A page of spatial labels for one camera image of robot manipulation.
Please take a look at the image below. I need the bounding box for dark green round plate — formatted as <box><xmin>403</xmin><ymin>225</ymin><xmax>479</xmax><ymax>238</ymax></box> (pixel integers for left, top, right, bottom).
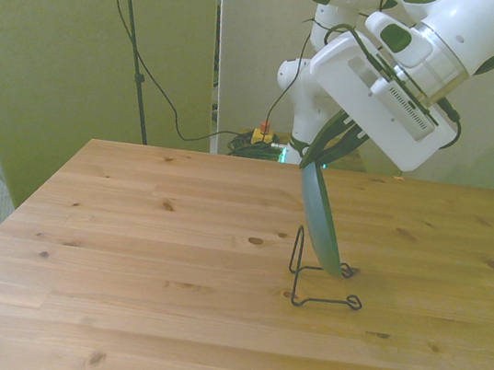
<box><xmin>284</xmin><ymin>157</ymin><xmax>358</xmax><ymax>279</ymax></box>

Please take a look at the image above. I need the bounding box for black camera stand pole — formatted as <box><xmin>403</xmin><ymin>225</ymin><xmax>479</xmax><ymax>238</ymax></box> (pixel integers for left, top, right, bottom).
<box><xmin>88</xmin><ymin>0</ymin><xmax>170</xmax><ymax>146</ymax></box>

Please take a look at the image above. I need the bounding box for large pale room divider panel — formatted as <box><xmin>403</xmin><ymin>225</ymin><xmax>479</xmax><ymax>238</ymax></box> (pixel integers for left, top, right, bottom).
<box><xmin>0</xmin><ymin>0</ymin><xmax>239</xmax><ymax>237</ymax></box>

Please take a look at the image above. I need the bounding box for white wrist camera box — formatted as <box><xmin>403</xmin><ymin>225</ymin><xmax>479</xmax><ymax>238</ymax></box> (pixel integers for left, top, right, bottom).
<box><xmin>348</xmin><ymin>8</ymin><xmax>456</xmax><ymax>145</ymax></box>

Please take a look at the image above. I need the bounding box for coiled black cable bundle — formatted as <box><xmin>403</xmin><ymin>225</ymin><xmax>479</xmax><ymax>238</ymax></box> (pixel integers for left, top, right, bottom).
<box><xmin>224</xmin><ymin>127</ymin><xmax>289</xmax><ymax>165</ymax></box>

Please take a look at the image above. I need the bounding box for black wire plate stand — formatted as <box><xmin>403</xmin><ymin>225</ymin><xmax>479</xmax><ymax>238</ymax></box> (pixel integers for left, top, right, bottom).
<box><xmin>282</xmin><ymin>223</ymin><xmax>374</xmax><ymax>317</ymax></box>

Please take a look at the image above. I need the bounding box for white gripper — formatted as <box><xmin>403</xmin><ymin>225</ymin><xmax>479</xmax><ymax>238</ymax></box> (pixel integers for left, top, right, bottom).
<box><xmin>293</xmin><ymin>29</ymin><xmax>468</xmax><ymax>190</ymax></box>

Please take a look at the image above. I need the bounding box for yellow emergency stop button box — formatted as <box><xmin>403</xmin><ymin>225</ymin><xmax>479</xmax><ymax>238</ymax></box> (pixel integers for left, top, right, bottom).
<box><xmin>250</xmin><ymin>120</ymin><xmax>278</xmax><ymax>148</ymax></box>

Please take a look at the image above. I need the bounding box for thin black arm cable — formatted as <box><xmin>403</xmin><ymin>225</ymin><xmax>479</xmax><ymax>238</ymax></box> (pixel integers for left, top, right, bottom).
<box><xmin>261</xmin><ymin>12</ymin><xmax>318</xmax><ymax>132</ymax></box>

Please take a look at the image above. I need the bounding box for black camera stand cable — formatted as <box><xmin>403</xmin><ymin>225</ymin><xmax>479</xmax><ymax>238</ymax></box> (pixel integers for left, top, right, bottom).
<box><xmin>76</xmin><ymin>0</ymin><xmax>262</xmax><ymax>150</ymax></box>

